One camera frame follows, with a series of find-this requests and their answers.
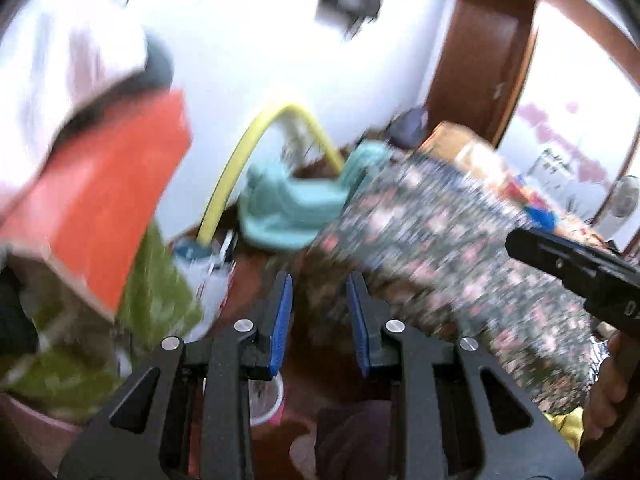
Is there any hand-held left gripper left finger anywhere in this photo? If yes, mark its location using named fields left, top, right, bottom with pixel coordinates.
left=57, top=272, right=294, bottom=480

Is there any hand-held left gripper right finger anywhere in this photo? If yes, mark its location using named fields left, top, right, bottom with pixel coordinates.
left=346, top=272, right=585, bottom=480

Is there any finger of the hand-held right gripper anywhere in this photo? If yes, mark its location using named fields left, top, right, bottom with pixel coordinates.
left=504, top=227, right=596, bottom=306

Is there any person's right hand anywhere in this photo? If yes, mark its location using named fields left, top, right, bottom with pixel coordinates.
left=582, top=332, right=632, bottom=442

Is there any pink white cup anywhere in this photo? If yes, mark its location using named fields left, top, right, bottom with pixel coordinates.
left=247, top=372, right=286, bottom=429

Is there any white plastic bag red print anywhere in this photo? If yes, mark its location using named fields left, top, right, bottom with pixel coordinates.
left=172, top=236, right=237, bottom=342

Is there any white electric fan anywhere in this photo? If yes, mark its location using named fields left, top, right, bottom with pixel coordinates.
left=597, top=175, right=640, bottom=252

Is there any white appliance box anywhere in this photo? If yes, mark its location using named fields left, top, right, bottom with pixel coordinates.
left=529, top=150, right=577, bottom=217

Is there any dark floral blanket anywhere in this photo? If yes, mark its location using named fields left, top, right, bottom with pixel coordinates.
left=299, top=152, right=622, bottom=407

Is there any teal cloth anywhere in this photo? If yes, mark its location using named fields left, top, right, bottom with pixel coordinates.
left=237, top=140, right=397, bottom=253

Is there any green floral bag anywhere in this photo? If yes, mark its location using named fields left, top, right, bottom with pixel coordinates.
left=0, top=220, right=207, bottom=422

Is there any yellow cloth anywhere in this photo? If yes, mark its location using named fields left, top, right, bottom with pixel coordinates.
left=544, top=406, right=587, bottom=452

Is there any yellow foam tube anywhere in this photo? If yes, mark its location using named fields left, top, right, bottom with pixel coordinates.
left=197, top=103, right=347, bottom=247

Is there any white cabinet with heart stickers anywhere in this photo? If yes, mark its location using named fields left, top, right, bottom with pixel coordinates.
left=497, top=2, right=640, bottom=222

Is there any dark blue cloth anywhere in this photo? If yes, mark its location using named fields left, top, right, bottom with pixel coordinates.
left=389, top=107, right=432, bottom=149

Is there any brown wooden door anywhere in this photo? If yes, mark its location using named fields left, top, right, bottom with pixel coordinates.
left=427, top=0, right=540, bottom=149

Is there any orange red box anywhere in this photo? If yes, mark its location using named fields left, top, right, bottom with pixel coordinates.
left=0, top=87, right=194, bottom=314

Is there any pink plastic tub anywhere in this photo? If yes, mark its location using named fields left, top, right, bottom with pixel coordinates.
left=0, top=392, right=87, bottom=480

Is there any white cloth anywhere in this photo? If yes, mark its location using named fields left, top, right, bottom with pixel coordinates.
left=0, top=0, right=152, bottom=202

